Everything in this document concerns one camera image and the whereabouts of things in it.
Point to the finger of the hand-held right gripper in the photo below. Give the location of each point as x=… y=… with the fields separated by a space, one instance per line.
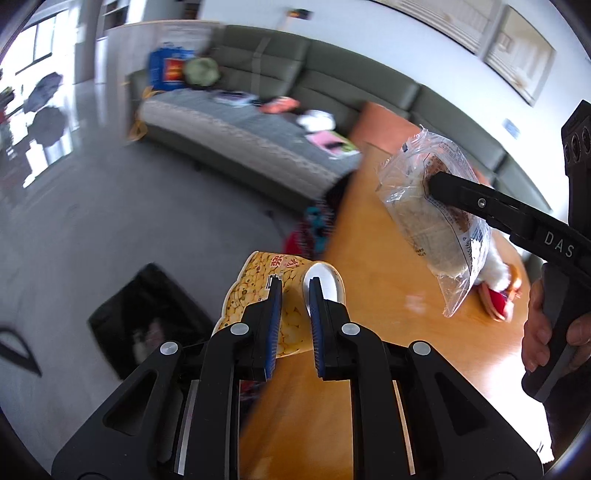
x=475 y=198

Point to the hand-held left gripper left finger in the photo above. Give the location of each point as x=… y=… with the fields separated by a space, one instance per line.
x=274 y=323

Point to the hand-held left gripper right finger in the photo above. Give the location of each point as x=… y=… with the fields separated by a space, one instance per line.
x=316 y=323

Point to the yellow snack packet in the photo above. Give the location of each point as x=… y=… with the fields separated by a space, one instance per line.
x=258 y=281

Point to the clear plastic bread bag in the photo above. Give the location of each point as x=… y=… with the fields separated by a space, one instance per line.
x=415 y=207

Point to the person's right hand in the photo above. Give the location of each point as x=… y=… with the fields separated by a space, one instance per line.
x=535 y=332

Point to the red and white cloth item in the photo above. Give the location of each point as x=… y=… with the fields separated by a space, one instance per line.
x=496 y=300

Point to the colourful patterned cloth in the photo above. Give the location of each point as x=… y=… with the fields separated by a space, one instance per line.
x=316 y=226

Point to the large orange pillow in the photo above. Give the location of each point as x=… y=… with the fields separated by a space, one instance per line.
x=378 y=122

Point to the pink book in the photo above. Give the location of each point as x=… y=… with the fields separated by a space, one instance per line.
x=330 y=142

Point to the grey-green sofa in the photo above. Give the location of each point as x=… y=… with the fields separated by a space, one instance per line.
x=351 y=87

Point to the white plush toy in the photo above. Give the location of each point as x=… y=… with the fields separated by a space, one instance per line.
x=316 y=120

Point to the grey sofa blanket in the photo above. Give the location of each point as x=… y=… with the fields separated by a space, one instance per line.
x=231 y=129

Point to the orange plush toy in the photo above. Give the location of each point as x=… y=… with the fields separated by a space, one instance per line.
x=278 y=105

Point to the clear plastic packet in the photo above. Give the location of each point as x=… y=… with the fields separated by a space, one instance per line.
x=233 y=97

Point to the green hat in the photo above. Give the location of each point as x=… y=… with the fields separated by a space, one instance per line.
x=201 y=73

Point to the blue shopping bag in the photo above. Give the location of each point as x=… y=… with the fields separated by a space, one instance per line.
x=166 y=69

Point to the pale blue wall plate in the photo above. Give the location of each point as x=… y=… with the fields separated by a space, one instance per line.
x=510 y=128

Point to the small framed wall picture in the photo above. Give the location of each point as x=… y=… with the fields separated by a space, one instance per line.
x=521 y=50

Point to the large framed wall picture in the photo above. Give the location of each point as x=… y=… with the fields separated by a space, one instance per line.
x=443 y=21

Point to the wall socket with orange light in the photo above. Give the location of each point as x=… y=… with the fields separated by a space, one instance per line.
x=298 y=14

